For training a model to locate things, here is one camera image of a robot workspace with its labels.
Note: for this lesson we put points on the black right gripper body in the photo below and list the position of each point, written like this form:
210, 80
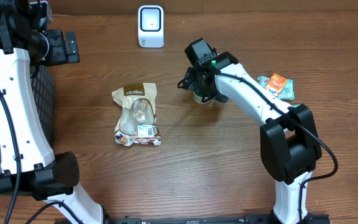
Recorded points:
197, 86

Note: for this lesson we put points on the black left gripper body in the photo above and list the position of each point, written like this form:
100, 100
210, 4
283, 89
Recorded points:
56, 53

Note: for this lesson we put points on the green lid jar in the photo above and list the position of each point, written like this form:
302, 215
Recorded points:
200, 98

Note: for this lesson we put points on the orange tissue pack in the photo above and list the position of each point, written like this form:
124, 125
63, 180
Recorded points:
276, 84

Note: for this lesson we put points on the brown snack bag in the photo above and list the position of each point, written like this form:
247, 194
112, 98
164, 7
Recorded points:
138, 122

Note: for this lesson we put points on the large teal wipes pack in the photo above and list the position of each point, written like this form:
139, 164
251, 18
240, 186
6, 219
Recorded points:
286, 94

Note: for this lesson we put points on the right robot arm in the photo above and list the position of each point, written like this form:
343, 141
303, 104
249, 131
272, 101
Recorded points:
288, 147

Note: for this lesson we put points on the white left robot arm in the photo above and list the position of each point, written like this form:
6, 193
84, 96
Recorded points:
29, 167

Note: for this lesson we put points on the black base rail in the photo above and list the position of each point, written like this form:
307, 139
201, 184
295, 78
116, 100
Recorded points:
197, 221

